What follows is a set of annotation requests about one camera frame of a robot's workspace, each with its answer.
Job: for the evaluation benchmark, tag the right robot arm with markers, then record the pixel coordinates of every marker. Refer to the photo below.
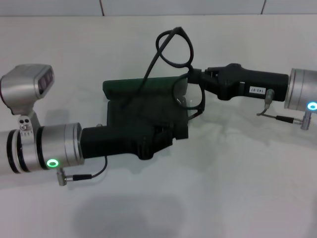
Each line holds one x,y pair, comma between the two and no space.
299,86

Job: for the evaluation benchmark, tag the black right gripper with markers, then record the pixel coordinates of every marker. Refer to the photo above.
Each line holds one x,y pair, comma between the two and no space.
235,79

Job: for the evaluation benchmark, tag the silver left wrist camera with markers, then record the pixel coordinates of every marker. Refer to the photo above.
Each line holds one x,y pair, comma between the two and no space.
22,86

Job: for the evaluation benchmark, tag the green glasses case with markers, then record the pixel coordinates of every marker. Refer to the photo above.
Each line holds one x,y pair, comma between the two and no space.
119,84

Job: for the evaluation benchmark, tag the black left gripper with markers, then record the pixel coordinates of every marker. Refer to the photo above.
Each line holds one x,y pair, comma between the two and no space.
111,141

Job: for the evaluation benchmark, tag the black glasses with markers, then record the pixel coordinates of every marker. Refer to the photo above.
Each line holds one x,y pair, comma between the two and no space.
191,55

